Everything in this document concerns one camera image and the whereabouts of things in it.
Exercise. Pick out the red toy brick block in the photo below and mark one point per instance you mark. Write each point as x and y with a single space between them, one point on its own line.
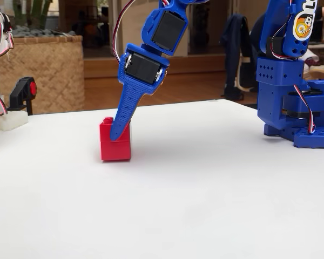
116 151

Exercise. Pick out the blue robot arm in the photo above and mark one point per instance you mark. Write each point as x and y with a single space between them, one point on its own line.
280 81

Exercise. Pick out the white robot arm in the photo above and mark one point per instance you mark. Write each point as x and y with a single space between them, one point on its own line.
5 120

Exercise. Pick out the woven basket planter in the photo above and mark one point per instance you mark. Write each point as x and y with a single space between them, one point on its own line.
43 75

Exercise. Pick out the dark jacket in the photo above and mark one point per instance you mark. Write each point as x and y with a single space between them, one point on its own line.
236 54

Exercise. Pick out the black clamp with red knob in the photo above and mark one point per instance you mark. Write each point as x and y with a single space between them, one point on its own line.
19 93

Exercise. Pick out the grey pebbles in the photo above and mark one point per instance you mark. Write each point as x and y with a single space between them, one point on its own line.
35 33

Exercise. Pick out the green plant stems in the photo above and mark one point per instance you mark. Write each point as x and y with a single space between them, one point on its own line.
37 13

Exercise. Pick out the round orange sticker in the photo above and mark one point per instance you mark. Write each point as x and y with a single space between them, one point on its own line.
302 27

